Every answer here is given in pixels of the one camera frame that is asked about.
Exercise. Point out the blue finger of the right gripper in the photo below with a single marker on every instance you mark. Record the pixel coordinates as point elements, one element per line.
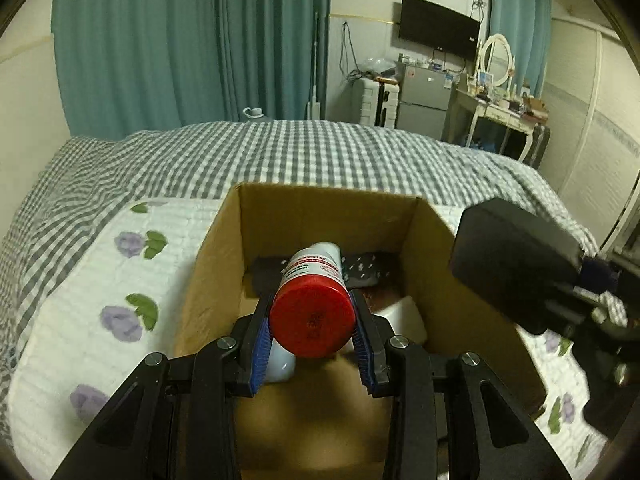
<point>598,276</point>
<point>573,318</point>

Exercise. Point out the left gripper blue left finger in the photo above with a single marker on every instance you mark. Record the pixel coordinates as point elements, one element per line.
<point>172,418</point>

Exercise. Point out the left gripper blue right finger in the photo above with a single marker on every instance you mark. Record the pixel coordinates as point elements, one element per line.
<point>489,436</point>

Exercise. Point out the black rectangular box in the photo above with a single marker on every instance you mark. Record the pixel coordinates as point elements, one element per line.
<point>512,259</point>

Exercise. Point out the white charger cube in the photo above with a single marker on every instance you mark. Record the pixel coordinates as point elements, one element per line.
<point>402,317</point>

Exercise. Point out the light blue earbuds case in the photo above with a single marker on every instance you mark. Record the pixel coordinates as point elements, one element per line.
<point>281,364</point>

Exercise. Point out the white bottle red cap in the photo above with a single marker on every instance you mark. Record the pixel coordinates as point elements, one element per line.
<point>312,314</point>

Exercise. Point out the black remote control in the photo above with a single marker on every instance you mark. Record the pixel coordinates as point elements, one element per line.
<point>359,271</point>

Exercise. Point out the white floral quilt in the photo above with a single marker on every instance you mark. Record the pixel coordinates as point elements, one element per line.
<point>123,300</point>

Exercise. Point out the dark suitcase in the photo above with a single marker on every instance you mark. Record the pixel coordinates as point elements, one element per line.
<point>541,137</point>

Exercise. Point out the white louvered wardrobe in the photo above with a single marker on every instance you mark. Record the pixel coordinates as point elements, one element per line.
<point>591,90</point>

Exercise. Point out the white dressing table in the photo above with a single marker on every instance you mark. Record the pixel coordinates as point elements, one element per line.
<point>462,101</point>

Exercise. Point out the open cardboard box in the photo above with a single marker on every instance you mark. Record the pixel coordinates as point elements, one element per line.
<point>322,423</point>

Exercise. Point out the oval white vanity mirror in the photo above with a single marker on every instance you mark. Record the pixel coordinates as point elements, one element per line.
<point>495,59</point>

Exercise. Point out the grey small refrigerator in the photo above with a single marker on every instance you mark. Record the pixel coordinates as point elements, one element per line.
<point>424,99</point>

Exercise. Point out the grey checkered bedsheet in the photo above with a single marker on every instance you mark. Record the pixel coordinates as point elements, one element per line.
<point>87,181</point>

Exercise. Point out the white suitcase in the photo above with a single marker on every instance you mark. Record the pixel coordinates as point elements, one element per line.
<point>374,103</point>

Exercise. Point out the teal corner curtain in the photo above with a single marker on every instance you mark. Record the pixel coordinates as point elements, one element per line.
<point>526,24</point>

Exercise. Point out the clear water jug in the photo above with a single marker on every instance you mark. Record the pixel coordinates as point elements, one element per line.
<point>253,114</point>

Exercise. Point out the green window curtain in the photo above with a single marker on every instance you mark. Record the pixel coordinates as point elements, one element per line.
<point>130,65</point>

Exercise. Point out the black wall television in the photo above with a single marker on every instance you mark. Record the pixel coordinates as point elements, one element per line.
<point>425,22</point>

